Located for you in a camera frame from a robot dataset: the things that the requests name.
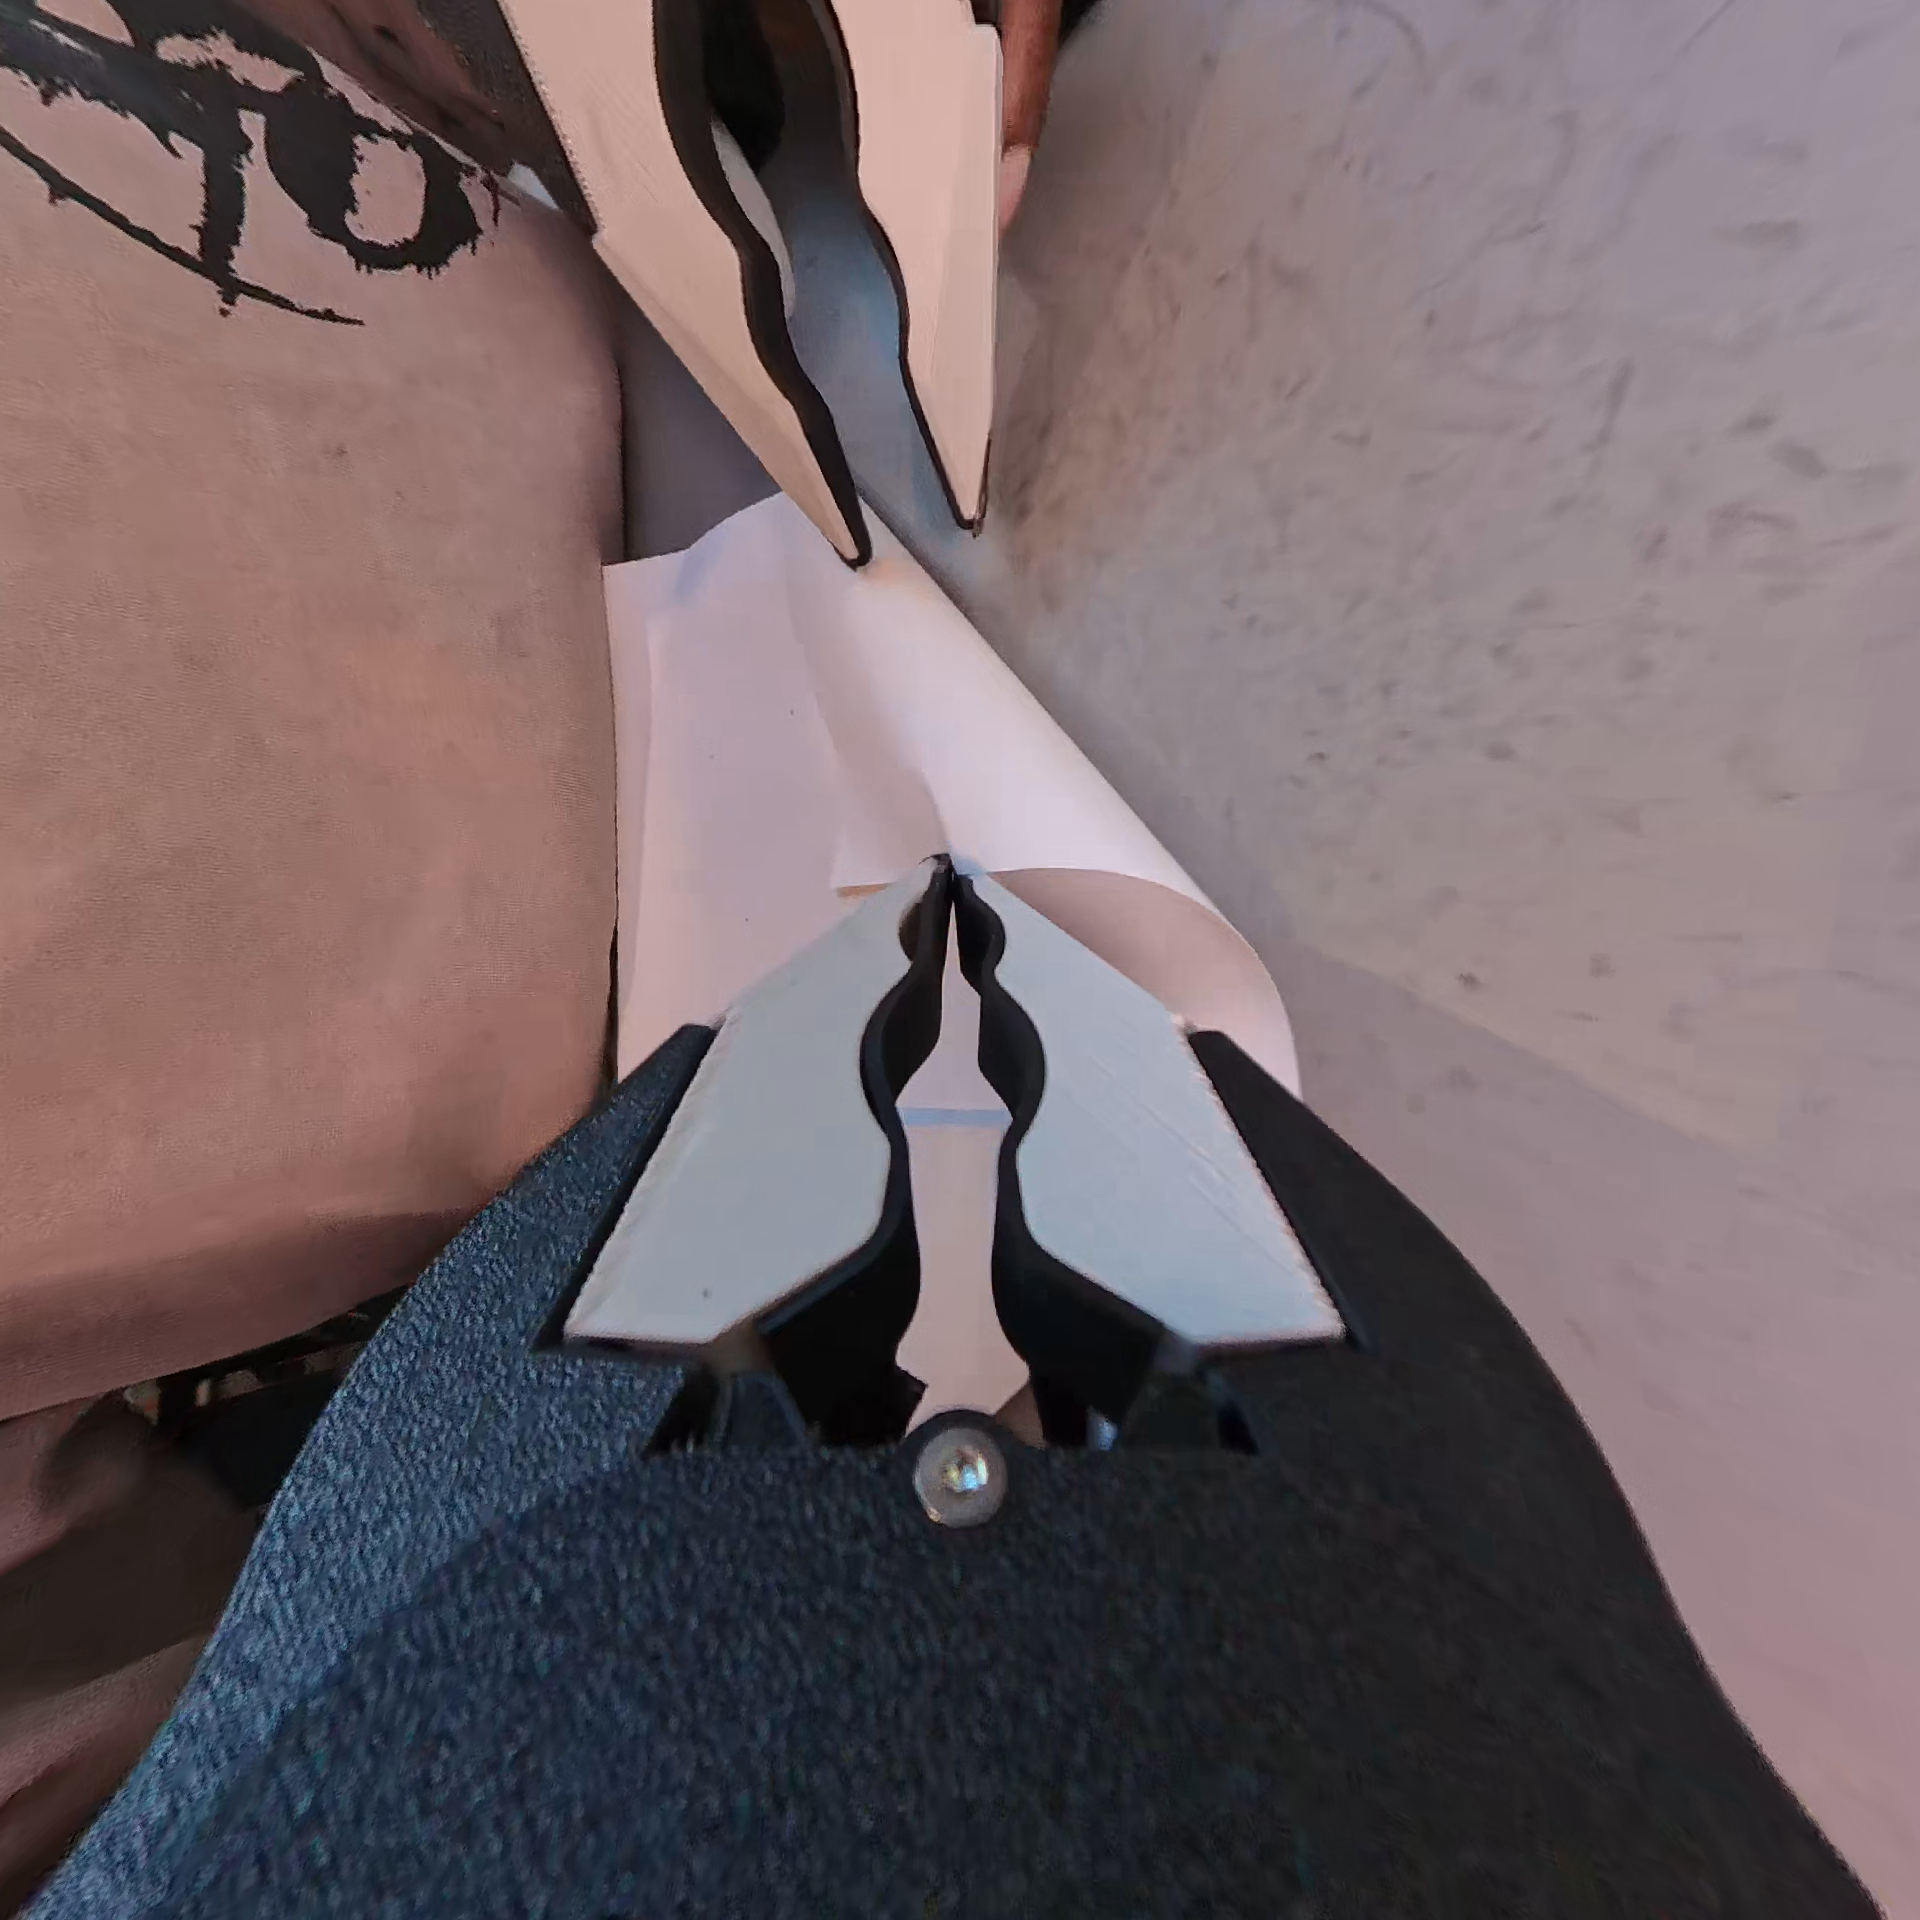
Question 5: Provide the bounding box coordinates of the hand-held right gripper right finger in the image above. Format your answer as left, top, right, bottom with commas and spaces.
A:
951, 871, 1345, 1450

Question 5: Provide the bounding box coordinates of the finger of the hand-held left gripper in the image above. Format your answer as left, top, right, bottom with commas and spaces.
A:
816, 0, 1008, 538
497, 0, 874, 572

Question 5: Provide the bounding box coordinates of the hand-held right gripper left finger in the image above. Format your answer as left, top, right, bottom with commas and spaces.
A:
561, 854, 961, 1442

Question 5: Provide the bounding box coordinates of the white paper sheet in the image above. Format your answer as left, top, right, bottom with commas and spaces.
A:
602, 491, 1304, 1445

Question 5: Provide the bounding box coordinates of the grey desk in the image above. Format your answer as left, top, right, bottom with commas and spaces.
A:
614, 0, 1920, 1920

